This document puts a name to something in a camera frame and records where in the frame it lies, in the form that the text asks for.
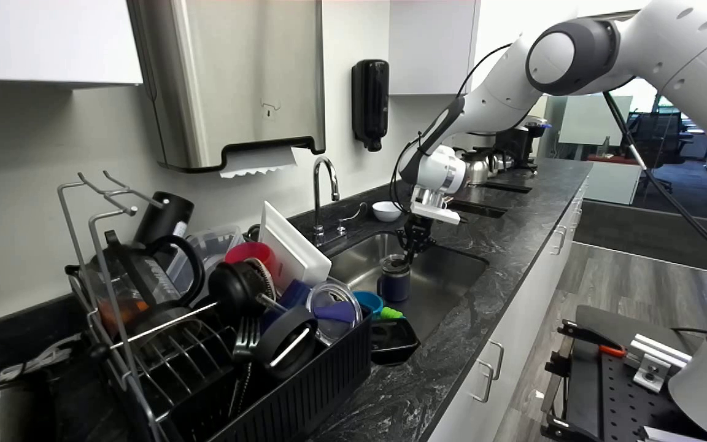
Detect white cutting board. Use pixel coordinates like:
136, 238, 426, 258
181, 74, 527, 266
261, 201, 332, 287

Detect black wall soap dispenser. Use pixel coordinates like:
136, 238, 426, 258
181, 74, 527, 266
352, 58, 390, 153

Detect stainless steel sink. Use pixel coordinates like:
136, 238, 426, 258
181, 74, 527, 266
332, 234, 488, 339

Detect white wall cabinet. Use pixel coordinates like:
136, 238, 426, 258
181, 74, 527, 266
0, 0, 143, 85

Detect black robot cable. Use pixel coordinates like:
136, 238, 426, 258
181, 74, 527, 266
389, 39, 516, 186

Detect black dish rack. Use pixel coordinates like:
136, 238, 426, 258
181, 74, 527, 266
56, 169, 376, 442

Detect blue round bowl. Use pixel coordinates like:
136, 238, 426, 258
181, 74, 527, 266
353, 289, 386, 316

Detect steel paper towel dispenser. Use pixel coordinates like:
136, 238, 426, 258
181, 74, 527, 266
127, 0, 326, 176

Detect green small cup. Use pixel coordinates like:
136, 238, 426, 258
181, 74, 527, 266
380, 307, 405, 319

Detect glass coffee carafe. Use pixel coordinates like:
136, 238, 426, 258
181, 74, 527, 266
79, 234, 203, 334

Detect white base cabinets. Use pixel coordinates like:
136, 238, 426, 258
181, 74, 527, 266
428, 186, 584, 442

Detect dark blue metal cup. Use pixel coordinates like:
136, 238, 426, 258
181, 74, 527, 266
379, 258, 411, 305

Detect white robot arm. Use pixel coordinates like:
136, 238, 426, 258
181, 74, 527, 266
401, 0, 707, 433

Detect black plastic container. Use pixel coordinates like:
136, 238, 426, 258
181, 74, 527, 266
372, 319, 421, 366

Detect coffee maker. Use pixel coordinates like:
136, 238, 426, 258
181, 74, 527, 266
468, 116, 549, 195

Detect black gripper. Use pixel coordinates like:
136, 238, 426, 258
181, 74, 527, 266
399, 217, 432, 253

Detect chrome faucet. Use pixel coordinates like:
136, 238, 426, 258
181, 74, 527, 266
309, 158, 367, 241

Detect white small bowl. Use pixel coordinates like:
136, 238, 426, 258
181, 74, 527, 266
373, 201, 401, 224

